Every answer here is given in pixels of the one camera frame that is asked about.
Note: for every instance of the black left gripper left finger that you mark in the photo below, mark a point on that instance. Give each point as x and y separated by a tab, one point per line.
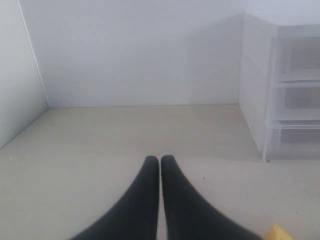
135	215

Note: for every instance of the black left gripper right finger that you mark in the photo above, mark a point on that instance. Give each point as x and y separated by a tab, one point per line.
188	215

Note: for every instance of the yellow cheese wedge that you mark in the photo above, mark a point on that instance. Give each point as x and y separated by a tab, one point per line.
277	233

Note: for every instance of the translucent drawer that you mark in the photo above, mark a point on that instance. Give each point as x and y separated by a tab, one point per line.
290	102
296	59
294	137

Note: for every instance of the translucent bottom drawer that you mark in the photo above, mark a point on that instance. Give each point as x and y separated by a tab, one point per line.
294	137

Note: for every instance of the white plastic drawer cabinet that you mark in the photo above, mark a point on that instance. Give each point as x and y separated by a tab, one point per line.
280	84

